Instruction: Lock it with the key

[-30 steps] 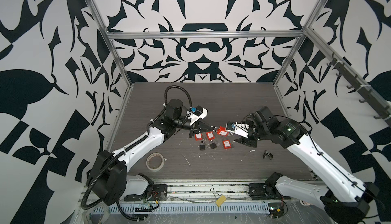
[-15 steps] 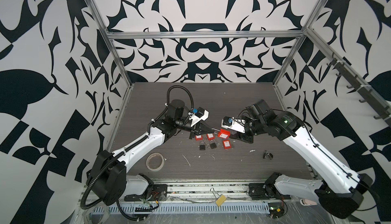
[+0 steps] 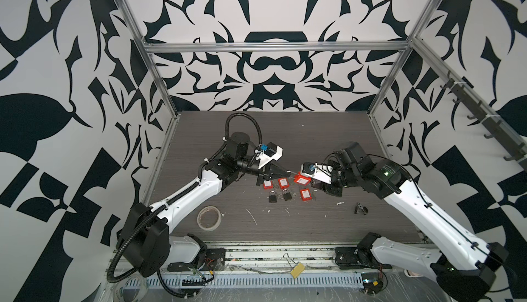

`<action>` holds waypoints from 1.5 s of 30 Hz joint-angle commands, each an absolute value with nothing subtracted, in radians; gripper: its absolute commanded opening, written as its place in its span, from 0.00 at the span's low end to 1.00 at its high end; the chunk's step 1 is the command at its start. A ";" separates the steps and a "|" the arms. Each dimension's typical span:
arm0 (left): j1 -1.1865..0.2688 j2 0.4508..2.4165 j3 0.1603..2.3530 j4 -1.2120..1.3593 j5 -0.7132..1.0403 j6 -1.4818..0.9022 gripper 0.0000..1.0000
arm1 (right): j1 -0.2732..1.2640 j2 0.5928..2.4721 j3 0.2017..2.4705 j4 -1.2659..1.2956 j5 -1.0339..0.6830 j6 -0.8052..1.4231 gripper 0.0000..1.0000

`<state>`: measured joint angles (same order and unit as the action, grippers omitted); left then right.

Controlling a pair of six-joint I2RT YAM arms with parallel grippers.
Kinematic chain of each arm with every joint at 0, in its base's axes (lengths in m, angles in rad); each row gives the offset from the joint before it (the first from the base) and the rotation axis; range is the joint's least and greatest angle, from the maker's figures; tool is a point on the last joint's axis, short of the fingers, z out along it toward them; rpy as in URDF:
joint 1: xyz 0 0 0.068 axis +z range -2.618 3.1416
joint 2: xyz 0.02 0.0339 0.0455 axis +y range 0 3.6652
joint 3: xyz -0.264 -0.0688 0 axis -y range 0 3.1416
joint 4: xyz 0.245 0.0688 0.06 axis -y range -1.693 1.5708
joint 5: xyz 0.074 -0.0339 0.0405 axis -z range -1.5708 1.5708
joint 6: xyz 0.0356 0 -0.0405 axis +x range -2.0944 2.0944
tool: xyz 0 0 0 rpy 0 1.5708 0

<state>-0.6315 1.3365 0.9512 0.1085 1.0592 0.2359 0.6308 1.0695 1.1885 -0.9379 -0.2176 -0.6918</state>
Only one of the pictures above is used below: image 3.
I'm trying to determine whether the white slotted cable duct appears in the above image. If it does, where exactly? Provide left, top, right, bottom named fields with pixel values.
left=123, top=272, right=365, bottom=290

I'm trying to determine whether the black corrugated cable conduit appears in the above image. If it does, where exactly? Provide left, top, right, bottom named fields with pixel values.
left=106, top=112, right=264, bottom=284

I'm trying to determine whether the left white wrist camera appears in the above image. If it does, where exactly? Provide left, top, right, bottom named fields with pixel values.
left=256, top=142, right=283, bottom=170

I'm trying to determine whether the small black padlock back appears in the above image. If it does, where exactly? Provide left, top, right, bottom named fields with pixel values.
left=268, top=190, right=278, bottom=203

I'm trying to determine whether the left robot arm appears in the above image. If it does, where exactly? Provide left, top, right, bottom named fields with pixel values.
left=107, top=132, right=290, bottom=283

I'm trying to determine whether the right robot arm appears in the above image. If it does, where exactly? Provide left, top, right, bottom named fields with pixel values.
left=301, top=142, right=509, bottom=301

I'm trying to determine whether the red padlock front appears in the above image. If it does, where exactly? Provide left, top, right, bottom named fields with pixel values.
left=300, top=189, right=313, bottom=201

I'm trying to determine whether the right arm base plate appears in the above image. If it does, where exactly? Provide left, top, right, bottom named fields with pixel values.
left=334, top=247, right=393, bottom=270

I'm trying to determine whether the small black padlock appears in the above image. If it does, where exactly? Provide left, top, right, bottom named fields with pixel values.
left=268, top=190, right=278, bottom=203
left=281, top=189, right=292, bottom=201

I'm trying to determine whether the small black padlock front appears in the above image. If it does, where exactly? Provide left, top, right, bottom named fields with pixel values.
left=281, top=189, right=292, bottom=201

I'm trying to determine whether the black key bunch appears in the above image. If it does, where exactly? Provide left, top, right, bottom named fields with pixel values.
left=354, top=203, right=369, bottom=215

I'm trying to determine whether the small electronics board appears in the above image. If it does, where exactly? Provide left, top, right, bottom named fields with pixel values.
left=361, top=271, right=388, bottom=296

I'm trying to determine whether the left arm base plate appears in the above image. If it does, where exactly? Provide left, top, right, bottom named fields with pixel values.
left=167, top=248, right=226, bottom=272

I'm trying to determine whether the red padlock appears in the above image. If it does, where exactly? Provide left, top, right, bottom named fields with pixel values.
left=263, top=180, right=274, bottom=190
left=277, top=178, right=290, bottom=190
left=294, top=173, right=312, bottom=185
left=300, top=189, right=313, bottom=201

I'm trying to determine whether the black coat hook rail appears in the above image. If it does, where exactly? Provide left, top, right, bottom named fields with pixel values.
left=440, top=71, right=526, bottom=171

